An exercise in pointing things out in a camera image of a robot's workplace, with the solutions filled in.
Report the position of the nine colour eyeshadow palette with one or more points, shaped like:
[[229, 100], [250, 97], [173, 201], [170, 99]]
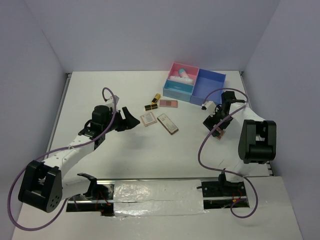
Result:
[[218, 133]]

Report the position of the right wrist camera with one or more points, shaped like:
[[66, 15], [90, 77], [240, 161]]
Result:
[[209, 107]]

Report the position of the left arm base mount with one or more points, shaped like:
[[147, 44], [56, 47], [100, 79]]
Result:
[[86, 194]]

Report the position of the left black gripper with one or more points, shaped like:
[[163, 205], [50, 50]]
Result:
[[128, 123]]

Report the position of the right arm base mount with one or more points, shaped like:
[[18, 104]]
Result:
[[221, 194]]

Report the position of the pink organizer bin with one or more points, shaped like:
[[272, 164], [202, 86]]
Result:
[[192, 71]]

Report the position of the gold lipstick upright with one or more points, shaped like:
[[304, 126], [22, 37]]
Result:
[[156, 98]]

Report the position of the long eyeshadow palette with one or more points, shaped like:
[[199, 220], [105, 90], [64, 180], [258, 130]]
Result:
[[165, 121]]

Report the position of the purple blue organizer bin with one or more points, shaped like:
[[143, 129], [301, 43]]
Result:
[[206, 82]]

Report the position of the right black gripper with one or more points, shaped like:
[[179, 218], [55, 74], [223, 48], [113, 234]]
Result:
[[211, 121]]

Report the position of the teal capped cream tube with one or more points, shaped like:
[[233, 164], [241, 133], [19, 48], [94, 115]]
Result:
[[183, 74]]

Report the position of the square pink compact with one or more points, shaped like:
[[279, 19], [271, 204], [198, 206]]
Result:
[[148, 119]]

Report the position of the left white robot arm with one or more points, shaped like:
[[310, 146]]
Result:
[[43, 185]]

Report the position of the white blue cream tube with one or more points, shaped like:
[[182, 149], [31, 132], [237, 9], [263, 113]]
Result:
[[179, 79]]

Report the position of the pink blush palette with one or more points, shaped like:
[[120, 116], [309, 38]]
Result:
[[168, 103]]

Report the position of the black gold lipstick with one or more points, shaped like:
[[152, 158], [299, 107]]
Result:
[[150, 107]]

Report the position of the white foam board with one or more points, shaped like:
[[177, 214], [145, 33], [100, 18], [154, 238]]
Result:
[[177, 217]]

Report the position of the light blue organizer bin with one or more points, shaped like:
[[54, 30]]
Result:
[[177, 90]]

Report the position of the aluminium rail frame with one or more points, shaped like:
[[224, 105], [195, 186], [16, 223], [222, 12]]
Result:
[[50, 149]]

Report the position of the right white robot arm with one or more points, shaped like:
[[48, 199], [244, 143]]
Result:
[[257, 140]]

